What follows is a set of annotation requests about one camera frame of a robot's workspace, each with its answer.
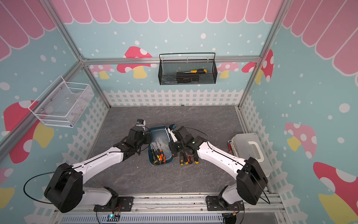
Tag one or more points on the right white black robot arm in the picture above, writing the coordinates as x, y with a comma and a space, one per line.
250, 178

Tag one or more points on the yellow black screwdriver in basket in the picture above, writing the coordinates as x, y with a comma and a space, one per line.
199, 71

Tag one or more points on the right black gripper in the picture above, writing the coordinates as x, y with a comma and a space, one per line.
172, 146

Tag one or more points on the black wire mesh basket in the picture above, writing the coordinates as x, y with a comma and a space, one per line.
171, 63

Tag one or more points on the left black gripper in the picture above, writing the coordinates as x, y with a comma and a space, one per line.
148, 137

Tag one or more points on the white wire mesh basket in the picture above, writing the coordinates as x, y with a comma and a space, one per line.
62, 103

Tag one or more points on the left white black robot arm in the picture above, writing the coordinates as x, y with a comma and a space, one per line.
65, 189

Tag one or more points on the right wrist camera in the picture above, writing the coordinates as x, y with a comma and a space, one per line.
170, 129

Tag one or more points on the green lit circuit board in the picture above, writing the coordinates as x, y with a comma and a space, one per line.
113, 218

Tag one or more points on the teal plastic storage box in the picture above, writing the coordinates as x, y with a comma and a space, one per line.
161, 135

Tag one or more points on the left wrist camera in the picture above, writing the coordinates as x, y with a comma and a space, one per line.
141, 122

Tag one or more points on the white plastic toolbox with handle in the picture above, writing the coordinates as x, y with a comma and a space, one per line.
247, 145

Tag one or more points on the red tool beside toolbox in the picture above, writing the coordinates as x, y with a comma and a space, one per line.
229, 147

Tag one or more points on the black red screwdriver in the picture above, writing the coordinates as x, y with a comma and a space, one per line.
189, 159

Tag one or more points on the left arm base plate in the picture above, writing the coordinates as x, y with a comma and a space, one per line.
116, 204

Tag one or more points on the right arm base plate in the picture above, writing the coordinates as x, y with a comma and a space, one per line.
216, 203

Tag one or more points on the grey slotted cable duct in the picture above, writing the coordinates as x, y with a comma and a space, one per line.
194, 218

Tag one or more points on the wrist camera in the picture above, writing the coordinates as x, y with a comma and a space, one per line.
141, 122
170, 129

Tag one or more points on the black tool in basket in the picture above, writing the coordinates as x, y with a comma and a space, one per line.
185, 78

